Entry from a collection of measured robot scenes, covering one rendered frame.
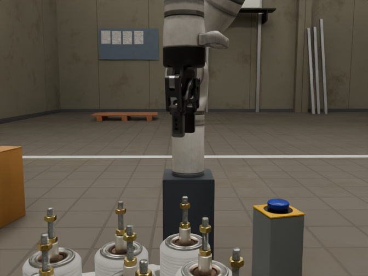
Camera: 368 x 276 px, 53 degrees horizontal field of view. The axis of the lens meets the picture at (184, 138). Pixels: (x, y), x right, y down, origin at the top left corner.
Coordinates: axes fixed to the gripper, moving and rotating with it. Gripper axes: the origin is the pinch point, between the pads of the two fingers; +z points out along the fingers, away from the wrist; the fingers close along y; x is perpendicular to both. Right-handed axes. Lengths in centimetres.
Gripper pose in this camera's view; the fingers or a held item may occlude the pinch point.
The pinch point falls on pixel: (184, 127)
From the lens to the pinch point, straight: 67.6
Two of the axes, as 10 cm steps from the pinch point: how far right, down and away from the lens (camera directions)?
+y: -2.9, 1.2, -9.5
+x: 9.6, 0.4, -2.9
